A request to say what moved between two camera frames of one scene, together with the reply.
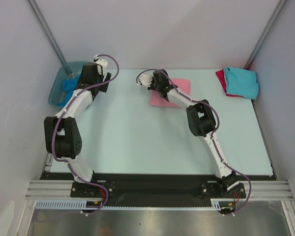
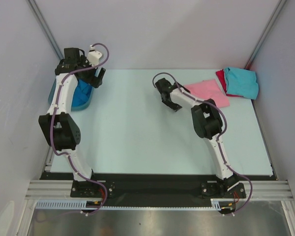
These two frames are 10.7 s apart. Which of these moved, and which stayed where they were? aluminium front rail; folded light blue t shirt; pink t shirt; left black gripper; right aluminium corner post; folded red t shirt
Moved: pink t shirt; left black gripper
Stayed: folded light blue t shirt; aluminium front rail; right aluminium corner post; folded red t shirt
